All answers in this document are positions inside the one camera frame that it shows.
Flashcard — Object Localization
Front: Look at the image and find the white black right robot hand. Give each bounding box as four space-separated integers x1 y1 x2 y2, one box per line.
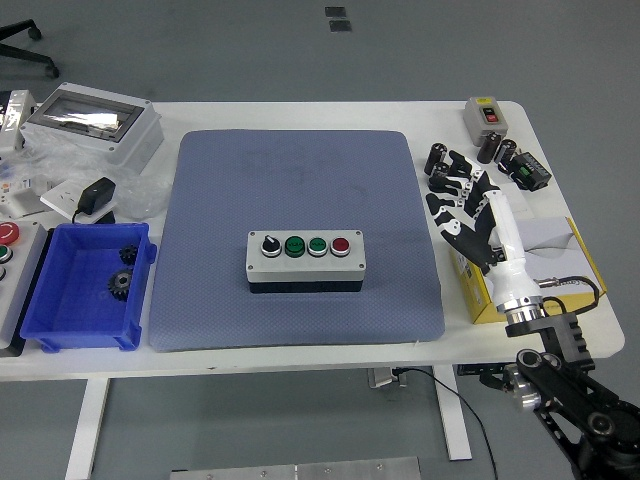
424 149 545 312

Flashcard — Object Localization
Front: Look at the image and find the grey four-button control box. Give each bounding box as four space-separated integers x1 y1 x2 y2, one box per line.
244 228 367 296

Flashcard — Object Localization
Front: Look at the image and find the yellow white cardboard box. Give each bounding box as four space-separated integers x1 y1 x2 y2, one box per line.
448 215 608 325

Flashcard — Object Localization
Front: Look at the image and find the black green terminal module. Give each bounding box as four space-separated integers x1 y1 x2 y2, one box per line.
507 152 552 192

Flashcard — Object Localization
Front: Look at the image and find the white table leg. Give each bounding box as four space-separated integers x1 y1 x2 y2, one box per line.
63 378 110 480
433 365 474 462

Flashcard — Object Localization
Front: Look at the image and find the grey metal plate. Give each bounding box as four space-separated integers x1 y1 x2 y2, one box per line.
169 455 423 480

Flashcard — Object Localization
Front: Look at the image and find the blue-grey table mat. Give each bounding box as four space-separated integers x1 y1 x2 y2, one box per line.
148 128 446 354

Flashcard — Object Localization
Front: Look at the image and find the clear plastic bag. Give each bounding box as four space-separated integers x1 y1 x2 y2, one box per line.
0 134 171 221

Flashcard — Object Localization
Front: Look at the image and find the large black gear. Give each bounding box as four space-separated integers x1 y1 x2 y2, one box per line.
106 268 135 302

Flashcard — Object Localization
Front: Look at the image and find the black power adapter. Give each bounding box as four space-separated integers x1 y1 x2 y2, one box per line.
71 176 117 225

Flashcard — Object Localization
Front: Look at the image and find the blue plastic bin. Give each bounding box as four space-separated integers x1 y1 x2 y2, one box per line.
18 222 158 354

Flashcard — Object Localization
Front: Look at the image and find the grey emergency-stop control station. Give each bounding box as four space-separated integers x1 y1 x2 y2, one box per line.
0 219 55 357

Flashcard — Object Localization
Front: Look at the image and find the small white box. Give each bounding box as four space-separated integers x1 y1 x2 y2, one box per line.
0 175 44 219

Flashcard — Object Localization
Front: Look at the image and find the white electrical device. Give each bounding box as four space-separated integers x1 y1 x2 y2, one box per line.
0 89 37 154

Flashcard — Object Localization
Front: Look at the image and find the black office chair base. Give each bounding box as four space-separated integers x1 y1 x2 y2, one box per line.
0 18 60 80

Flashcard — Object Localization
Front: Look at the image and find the white wall switch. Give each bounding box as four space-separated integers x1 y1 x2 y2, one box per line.
497 182 534 222

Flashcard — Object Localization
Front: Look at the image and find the grey red-black switch box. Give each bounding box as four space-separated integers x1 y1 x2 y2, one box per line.
461 95 509 147

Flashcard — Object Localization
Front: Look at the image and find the thin black cable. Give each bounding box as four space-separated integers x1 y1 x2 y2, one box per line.
394 367 499 480

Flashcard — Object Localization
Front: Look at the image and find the white under-table bracket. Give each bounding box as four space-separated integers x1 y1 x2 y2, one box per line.
367 367 407 389

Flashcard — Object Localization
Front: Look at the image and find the grey enclosure with clear lid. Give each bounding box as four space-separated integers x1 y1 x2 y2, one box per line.
19 82 165 175

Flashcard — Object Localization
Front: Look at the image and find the white wall socket plate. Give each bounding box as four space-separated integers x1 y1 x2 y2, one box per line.
39 179 116 225

